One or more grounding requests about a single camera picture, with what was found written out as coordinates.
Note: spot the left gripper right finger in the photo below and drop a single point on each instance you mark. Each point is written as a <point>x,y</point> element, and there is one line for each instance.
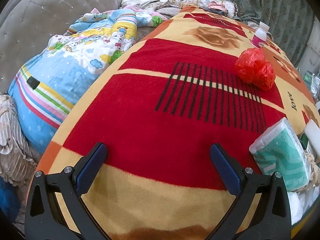
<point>272,217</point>

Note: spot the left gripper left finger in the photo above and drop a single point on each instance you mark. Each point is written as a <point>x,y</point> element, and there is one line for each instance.
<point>44,218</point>

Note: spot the green white tissue pack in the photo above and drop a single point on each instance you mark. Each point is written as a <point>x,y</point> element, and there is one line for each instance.
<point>279,150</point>

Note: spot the red plastic bag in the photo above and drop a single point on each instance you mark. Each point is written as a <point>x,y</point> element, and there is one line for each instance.
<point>252,67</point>

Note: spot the colourful cartoon quilt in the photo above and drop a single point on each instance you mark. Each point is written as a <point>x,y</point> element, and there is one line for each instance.
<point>48,86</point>

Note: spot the red orange rose blanket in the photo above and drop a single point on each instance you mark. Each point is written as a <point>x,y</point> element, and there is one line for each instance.
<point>158,109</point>

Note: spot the white pink yogurt bottle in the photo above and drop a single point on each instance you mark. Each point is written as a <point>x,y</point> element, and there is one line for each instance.
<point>260,36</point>

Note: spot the green patterned curtain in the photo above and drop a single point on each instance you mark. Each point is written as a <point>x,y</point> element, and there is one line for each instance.
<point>290,22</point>

